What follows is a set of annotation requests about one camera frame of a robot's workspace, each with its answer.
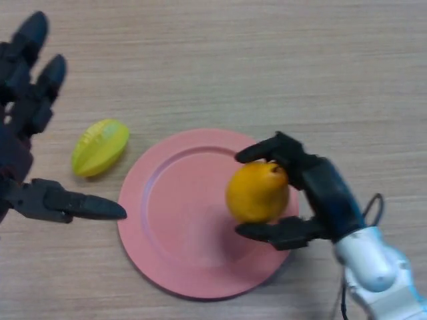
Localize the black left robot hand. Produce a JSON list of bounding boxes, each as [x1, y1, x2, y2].
[[0, 11, 128, 224]]

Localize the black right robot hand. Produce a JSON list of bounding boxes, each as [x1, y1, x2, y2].
[[234, 131, 364, 251]]

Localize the yellow orange pear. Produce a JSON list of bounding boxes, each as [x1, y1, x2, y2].
[[226, 161, 290, 223]]

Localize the yellow green starfruit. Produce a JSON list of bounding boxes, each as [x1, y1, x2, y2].
[[71, 119, 130, 178]]

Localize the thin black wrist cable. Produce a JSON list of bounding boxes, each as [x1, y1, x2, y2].
[[333, 193, 384, 320]]

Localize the pink round plate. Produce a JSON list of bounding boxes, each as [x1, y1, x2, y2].
[[117, 128, 300, 303]]

